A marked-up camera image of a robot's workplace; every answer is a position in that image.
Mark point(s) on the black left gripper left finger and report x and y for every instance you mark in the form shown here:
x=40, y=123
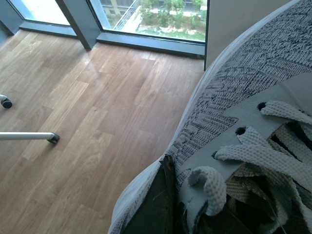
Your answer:
x=156, y=214

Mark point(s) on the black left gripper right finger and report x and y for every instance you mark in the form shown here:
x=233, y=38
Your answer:
x=223, y=223

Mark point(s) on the grey knit sneaker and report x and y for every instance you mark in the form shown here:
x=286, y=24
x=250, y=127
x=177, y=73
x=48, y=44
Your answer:
x=245, y=139

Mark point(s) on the black caster wheel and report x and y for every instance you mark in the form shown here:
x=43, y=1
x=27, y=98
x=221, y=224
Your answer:
x=5, y=102

